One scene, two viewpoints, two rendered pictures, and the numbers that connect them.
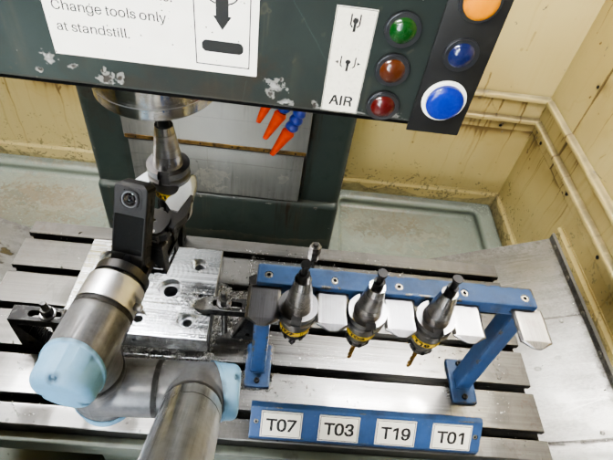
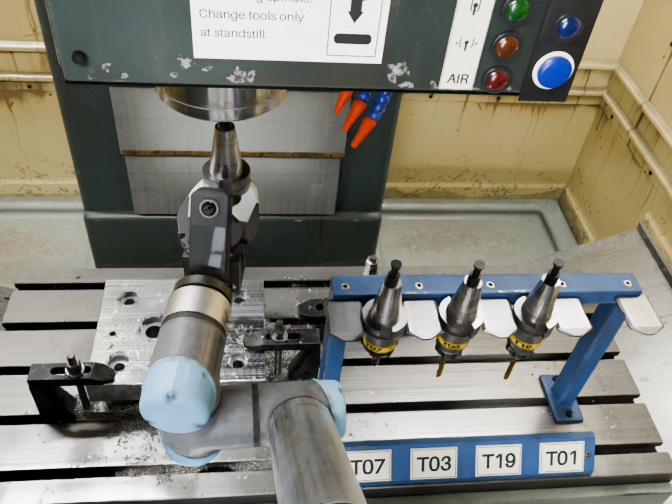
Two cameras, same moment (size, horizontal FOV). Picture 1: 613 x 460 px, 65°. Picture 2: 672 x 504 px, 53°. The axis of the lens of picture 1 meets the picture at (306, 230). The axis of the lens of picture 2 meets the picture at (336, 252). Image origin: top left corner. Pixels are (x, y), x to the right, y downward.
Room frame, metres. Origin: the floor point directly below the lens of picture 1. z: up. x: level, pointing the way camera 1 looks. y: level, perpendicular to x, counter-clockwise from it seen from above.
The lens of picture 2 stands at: (-0.17, 0.12, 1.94)
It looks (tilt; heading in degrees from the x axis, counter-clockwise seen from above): 45 degrees down; 355
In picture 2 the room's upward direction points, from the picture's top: 7 degrees clockwise
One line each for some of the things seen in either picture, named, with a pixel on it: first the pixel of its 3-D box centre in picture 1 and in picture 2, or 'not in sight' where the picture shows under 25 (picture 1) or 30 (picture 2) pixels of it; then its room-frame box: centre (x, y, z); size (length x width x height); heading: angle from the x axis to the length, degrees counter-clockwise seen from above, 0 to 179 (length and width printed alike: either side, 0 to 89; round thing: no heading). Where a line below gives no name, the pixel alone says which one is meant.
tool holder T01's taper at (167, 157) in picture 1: (165, 143); (225, 148); (0.54, 0.22, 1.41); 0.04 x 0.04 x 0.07
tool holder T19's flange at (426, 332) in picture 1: (433, 320); (533, 317); (0.45, -0.23, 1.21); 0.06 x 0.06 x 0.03
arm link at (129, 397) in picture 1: (114, 386); (205, 418); (0.25, 0.22, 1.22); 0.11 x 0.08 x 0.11; 97
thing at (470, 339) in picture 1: (466, 324); (569, 316); (0.45, -0.28, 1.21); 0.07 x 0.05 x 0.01; 5
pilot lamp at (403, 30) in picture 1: (402, 30); (517, 10); (0.35, -0.04, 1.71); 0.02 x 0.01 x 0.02; 95
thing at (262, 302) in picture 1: (263, 306); (345, 320); (0.42, 0.05, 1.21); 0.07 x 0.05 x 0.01; 5
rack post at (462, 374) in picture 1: (485, 349); (588, 351); (0.52, -0.39, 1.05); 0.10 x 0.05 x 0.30; 5
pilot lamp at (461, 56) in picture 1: (461, 55); (568, 27); (0.36, -0.09, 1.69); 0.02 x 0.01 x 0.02; 95
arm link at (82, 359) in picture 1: (83, 351); (184, 374); (0.25, 0.23, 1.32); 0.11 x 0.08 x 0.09; 177
